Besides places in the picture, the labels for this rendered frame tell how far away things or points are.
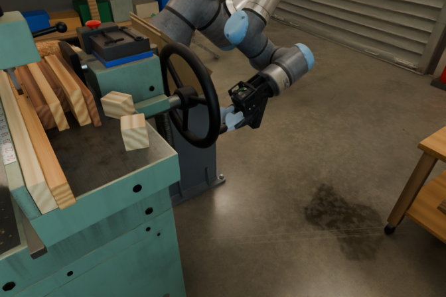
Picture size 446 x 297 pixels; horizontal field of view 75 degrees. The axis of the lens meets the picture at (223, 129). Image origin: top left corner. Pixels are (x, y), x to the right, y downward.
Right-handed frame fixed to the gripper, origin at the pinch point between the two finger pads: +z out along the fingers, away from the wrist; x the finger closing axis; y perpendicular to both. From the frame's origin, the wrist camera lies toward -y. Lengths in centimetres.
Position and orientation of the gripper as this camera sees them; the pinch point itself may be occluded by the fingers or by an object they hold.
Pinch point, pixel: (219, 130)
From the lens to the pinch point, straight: 83.3
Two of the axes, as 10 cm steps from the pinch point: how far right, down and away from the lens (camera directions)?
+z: -7.5, 6.1, -2.6
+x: 6.1, 4.7, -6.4
